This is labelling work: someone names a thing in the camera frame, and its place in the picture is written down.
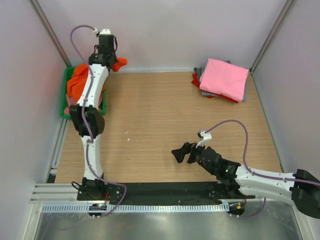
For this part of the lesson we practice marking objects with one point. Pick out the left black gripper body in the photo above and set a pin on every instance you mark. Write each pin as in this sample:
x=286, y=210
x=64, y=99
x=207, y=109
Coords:
x=114, y=55

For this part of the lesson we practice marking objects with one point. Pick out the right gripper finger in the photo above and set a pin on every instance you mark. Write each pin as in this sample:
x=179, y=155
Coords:
x=193, y=152
x=179, y=154

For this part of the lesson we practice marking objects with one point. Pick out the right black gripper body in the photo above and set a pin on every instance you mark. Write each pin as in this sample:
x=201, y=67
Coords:
x=199, y=160

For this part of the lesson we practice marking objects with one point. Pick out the orange t shirt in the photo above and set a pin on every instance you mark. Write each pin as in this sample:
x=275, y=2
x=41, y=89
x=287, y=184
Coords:
x=76, y=84

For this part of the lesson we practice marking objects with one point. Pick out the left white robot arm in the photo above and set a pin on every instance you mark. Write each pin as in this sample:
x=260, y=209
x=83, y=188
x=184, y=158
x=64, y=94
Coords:
x=88, y=120

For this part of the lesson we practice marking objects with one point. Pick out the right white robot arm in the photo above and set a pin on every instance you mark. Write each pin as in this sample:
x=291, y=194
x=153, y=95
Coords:
x=300, y=189

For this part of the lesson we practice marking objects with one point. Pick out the green plastic bin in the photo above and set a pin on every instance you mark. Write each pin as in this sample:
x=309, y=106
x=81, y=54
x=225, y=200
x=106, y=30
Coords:
x=68, y=73

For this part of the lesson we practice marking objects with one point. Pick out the crumpled dusty pink shirt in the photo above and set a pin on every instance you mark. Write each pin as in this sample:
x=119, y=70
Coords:
x=70, y=102

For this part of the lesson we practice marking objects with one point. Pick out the folded pink t shirt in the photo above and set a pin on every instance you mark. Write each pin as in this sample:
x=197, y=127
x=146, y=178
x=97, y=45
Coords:
x=222, y=80

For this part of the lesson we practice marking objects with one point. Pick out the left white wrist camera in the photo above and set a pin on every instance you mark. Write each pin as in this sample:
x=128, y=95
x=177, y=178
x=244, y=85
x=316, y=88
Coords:
x=102, y=32

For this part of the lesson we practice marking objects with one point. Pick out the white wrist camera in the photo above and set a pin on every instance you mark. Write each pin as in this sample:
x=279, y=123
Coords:
x=102, y=32
x=204, y=138

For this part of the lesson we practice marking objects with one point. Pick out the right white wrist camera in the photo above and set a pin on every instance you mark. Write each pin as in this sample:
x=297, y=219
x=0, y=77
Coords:
x=204, y=138

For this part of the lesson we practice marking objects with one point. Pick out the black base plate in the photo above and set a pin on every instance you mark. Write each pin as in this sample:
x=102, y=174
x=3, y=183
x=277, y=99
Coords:
x=158, y=193

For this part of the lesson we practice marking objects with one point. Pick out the aluminium frame rail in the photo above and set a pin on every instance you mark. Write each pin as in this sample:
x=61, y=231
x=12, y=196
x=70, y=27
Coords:
x=53, y=193

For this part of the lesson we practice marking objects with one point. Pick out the white slotted cable duct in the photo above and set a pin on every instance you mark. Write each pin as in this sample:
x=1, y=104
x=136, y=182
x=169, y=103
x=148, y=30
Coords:
x=98, y=208

